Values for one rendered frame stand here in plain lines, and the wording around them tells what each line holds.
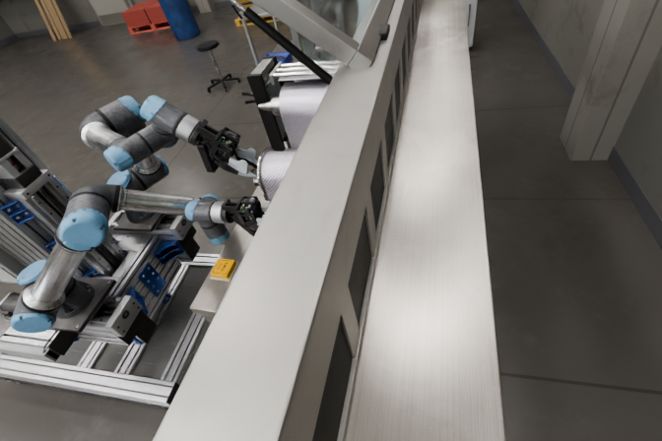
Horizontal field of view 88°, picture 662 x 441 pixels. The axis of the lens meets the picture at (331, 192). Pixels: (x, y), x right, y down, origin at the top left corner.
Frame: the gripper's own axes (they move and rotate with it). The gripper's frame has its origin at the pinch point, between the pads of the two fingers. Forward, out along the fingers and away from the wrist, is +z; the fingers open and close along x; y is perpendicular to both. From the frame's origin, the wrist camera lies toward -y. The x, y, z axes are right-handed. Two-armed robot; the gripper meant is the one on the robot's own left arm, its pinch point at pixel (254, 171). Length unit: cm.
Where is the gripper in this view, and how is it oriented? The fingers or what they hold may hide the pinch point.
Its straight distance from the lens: 109.9
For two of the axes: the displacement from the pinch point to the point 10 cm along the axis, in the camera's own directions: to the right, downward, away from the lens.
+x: 2.3, -6.9, 6.8
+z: 8.4, 4.9, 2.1
